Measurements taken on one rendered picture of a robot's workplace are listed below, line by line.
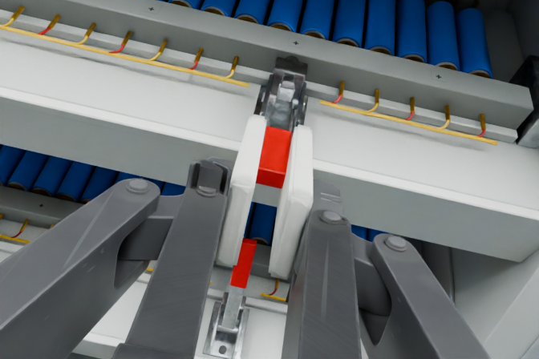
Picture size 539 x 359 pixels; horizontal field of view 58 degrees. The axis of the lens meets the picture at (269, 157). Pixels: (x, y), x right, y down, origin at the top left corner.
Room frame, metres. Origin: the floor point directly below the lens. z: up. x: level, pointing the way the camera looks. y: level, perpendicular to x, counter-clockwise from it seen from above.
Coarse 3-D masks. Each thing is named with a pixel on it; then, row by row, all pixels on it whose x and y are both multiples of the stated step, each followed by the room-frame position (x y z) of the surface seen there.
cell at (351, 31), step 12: (348, 0) 0.32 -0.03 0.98; (360, 0) 0.32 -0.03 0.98; (336, 12) 0.32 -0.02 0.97; (348, 12) 0.31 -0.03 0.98; (360, 12) 0.31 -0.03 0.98; (336, 24) 0.30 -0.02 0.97; (348, 24) 0.30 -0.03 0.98; (360, 24) 0.30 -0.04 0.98; (336, 36) 0.29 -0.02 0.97; (348, 36) 0.29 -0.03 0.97; (360, 36) 0.29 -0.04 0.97
